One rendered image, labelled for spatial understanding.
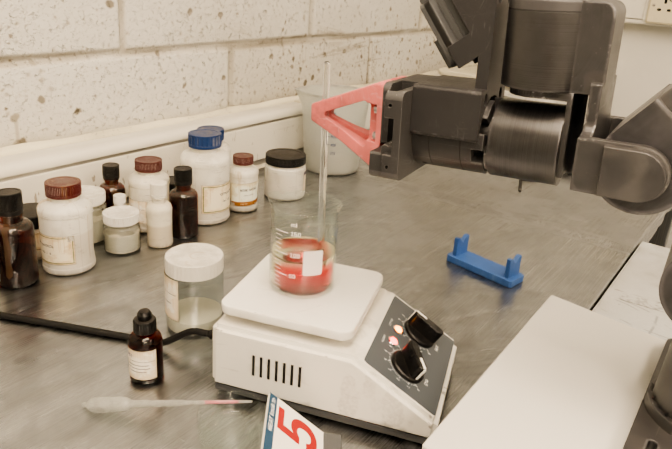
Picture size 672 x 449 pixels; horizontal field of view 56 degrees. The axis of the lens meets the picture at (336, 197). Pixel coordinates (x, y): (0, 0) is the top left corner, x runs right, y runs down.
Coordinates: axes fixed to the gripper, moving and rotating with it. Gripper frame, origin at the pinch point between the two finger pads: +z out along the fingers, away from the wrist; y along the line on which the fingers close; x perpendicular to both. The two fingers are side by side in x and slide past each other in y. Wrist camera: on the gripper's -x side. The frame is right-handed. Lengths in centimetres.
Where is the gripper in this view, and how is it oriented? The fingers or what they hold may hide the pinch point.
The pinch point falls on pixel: (322, 112)
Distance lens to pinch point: 53.1
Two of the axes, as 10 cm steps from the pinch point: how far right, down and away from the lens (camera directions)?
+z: -8.8, -1.8, 4.4
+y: -4.7, 2.7, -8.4
